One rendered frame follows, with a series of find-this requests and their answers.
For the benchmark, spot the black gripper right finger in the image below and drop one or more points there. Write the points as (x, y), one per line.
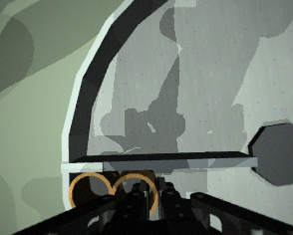
(191, 216)

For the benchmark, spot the grey round turntable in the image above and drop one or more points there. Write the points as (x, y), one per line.
(186, 88)

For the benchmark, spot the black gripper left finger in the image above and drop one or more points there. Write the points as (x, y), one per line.
(120, 217)

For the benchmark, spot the bronze bushing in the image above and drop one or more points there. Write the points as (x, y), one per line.
(80, 192)
(147, 175)

